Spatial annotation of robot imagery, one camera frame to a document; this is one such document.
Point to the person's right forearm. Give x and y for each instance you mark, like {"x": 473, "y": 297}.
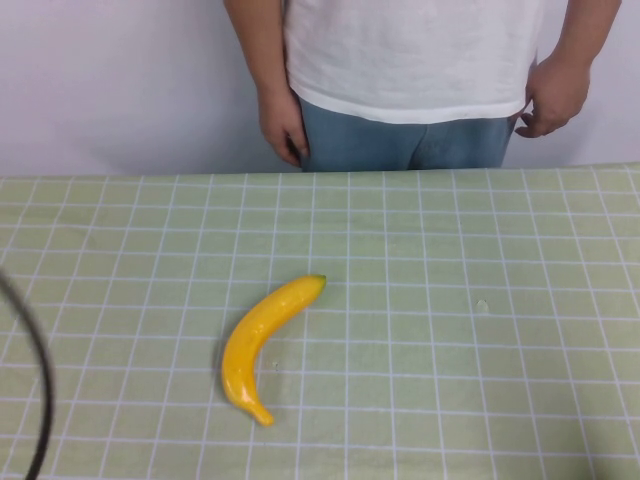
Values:
{"x": 260, "y": 45}

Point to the blue jeans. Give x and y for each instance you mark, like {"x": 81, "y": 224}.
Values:
{"x": 400, "y": 145}

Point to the person's left forearm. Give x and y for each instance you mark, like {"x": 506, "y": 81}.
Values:
{"x": 580, "y": 30}

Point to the yellow plastic banana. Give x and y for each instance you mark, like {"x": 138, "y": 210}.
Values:
{"x": 249, "y": 345}

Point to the person's left hand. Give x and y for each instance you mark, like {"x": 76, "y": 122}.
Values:
{"x": 555, "y": 95}

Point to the white t-shirt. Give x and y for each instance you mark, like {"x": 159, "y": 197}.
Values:
{"x": 410, "y": 55}

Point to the person's right hand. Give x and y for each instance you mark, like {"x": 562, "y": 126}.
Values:
{"x": 278, "y": 125}

